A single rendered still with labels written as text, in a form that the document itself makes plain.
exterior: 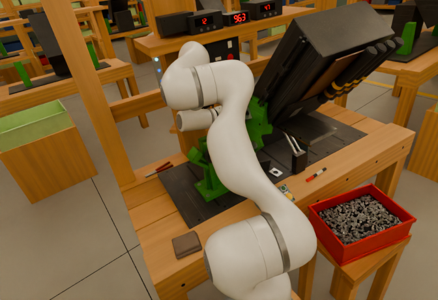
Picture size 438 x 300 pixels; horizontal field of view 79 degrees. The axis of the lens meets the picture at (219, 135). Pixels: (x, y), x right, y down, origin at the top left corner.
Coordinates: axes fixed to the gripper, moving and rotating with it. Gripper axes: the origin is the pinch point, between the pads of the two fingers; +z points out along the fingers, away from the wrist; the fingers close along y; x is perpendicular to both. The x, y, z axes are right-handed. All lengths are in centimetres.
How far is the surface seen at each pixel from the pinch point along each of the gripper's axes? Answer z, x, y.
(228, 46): -2.3, -8.2, 31.0
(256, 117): 2.6, -5.4, -3.5
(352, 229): 19, -19, -58
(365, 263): 18, -20, -70
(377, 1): 798, 233, 415
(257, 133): 2.7, -2.7, -10.3
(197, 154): -26.0, 3.3, -13.7
